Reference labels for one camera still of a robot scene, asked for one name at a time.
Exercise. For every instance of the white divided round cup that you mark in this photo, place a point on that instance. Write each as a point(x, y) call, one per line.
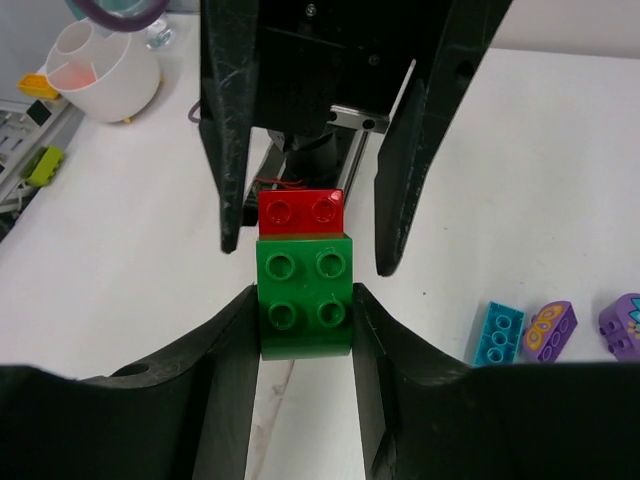
point(111, 78)

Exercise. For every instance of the purple round lego piece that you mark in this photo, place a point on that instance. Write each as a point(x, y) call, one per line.
point(619, 327)

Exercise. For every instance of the purple orange flat lego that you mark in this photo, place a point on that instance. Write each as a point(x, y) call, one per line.
point(549, 331)

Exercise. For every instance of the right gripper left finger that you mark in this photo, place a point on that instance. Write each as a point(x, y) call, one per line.
point(182, 412)

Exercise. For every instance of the red green lego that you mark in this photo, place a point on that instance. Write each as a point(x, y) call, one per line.
point(304, 265)

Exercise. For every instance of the teal two-by-three lego brick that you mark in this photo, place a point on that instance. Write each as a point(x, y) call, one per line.
point(500, 337)

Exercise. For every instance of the yellow lego brick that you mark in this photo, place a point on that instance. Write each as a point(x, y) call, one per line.
point(37, 86)

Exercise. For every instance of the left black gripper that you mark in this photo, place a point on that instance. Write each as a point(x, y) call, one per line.
point(314, 55)

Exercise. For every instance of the lime green lego brick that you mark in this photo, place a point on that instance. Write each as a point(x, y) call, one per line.
point(42, 167)

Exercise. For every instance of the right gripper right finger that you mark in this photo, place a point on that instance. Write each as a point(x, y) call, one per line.
point(426, 415)

